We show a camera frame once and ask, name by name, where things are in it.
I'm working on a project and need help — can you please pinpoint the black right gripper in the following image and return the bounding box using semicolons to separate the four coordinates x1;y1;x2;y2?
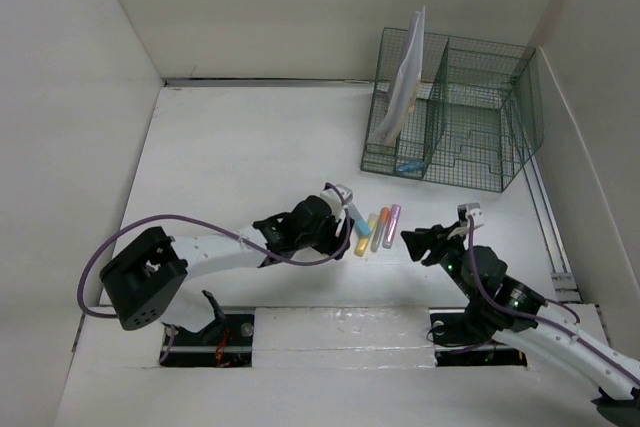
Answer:
400;220;478;300

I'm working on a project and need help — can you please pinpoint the blue capsule marker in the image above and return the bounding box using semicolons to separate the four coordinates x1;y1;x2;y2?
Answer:
395;161;424;173

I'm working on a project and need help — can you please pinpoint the clear purple-zip document pouch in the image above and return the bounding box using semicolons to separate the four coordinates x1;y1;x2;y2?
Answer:
369;6;426;145

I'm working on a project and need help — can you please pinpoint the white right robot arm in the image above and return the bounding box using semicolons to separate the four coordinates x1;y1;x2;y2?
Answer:
401;219;639;426

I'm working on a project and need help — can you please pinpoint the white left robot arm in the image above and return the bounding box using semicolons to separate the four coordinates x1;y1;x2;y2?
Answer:
100;189;353;344

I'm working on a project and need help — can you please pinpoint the pink purple marker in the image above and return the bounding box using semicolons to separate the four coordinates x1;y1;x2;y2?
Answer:
382;204;401;249

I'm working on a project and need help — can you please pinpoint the yellow capsule marker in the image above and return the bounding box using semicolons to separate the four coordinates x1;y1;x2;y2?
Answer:
354;234;371;257

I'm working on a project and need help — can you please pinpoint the light blue marker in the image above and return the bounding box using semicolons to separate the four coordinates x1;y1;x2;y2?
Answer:
348;203;371;238

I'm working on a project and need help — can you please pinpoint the orange clear marker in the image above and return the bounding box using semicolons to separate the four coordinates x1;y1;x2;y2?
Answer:
377;207;390;234

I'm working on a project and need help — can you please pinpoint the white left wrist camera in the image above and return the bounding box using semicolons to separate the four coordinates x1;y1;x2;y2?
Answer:
320;183;353;216

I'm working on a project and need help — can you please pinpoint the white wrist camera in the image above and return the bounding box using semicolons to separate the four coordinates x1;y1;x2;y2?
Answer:
448;203;484;238
320;183;353;216

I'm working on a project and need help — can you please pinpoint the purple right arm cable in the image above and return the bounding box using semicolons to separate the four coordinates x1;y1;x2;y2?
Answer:
464;211;640;388

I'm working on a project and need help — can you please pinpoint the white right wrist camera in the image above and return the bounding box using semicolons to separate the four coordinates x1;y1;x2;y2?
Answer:
448;203;484;238

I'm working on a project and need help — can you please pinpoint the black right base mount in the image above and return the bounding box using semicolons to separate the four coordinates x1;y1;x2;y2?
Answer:
426;309;528;368

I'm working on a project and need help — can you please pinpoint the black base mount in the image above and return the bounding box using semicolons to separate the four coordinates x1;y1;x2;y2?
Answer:
158;290;256;368
426;309;528;368

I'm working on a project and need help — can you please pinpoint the green wire mesh organizer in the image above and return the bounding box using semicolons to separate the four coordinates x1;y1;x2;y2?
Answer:
360;33;544;193

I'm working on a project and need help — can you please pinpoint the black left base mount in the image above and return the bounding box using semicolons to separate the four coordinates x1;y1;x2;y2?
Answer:
158;290;256;368

